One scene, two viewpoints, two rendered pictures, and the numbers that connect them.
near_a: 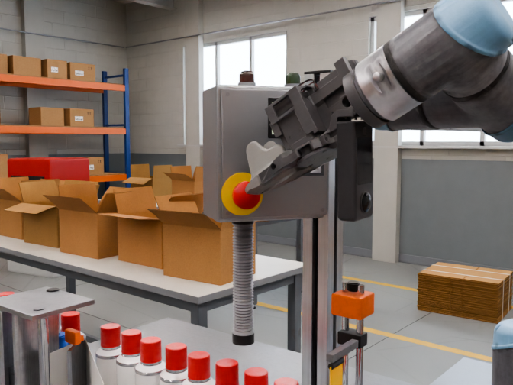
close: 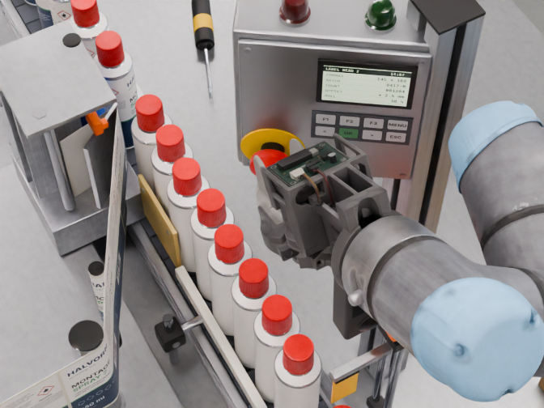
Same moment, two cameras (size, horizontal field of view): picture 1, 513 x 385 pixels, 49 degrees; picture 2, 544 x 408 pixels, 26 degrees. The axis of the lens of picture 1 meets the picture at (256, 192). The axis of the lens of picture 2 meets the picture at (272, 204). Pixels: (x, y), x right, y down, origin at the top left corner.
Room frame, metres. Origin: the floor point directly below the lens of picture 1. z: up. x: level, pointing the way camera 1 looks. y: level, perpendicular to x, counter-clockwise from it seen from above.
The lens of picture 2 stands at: (0.20, -0.23, 2.21)
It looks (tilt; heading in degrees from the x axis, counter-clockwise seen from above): 57 degrees down; 23
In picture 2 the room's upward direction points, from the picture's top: straight up
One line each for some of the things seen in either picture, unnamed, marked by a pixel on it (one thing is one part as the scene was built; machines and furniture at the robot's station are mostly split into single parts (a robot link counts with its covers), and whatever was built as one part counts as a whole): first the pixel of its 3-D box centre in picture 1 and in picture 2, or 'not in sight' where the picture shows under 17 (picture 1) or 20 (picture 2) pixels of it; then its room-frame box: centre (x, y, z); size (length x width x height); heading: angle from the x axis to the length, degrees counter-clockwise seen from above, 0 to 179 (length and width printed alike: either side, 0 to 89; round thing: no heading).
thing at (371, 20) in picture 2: (292, 79); (380, 13); (0.83, -0.05, 1.49); 0.03 x 0.03 x 0.02
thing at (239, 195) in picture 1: (245, 195); (271, 161); (0.76, 0.01, 1.32); 0.04 x 0.03 x 0.04; 107
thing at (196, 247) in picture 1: (208, 234); not in sight; (2.60, 0.22, 0.97); 0.51 x 0.42 x 0.37; 145
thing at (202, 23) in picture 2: not in sight; (205, 48); (1.22, 0.32, 0.84); 0.20 x 0.03 x 0.03; 30
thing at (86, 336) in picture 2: not in sight; (96, 371); (0.64, 0.18, 0.97); 0.05 x 0.05 x 0.19
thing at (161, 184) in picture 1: (151, 182); not in sight; (5.91, 1.10, 0.97); 0.52 x 0.36 x 0.37; 143
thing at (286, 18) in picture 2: (246, 78); (295, 6); (0.81, 0.01, 1.49); 0.03 x 0.03 x 0.02
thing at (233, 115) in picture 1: (265, 153); (333, 72); (0.84, -0.01, 1.38); 0.17 x 0.10 x 0.19; 107
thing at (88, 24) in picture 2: not in sight; (93, 52); (1.05, 0.40, 0.98); 0.05 x 0.05 x 0.20
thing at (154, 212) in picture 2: not in sight; (158, 223); (0.86, 0.21, 0.94); 0.10 x 0.01 x 0.09; 52
